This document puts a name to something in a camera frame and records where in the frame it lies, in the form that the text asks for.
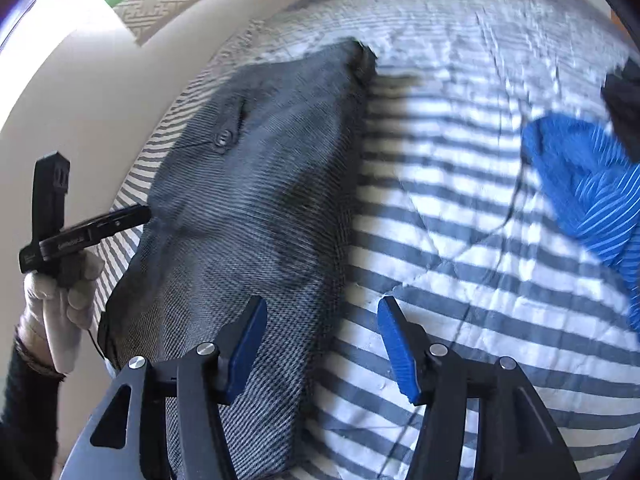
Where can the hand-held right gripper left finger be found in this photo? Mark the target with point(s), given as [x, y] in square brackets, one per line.
[247, 350]

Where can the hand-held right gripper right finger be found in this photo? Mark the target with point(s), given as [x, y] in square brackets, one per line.
[397, 350]

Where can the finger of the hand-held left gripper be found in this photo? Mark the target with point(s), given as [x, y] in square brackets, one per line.
[125, 217]

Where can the grey pants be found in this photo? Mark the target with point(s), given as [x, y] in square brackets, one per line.
[240, 210]

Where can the person's left forearm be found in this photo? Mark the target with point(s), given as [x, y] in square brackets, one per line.
[25, 410]

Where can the person's left hand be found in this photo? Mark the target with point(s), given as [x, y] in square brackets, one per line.
[75, 305]

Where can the blue white striped quilt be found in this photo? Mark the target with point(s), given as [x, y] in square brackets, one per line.
[450, 240]

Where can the blue striped shirt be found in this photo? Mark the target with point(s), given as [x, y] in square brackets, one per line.
[590, 200]

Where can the blue checked bed sheet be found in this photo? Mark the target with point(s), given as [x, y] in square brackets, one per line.
[425, 0]

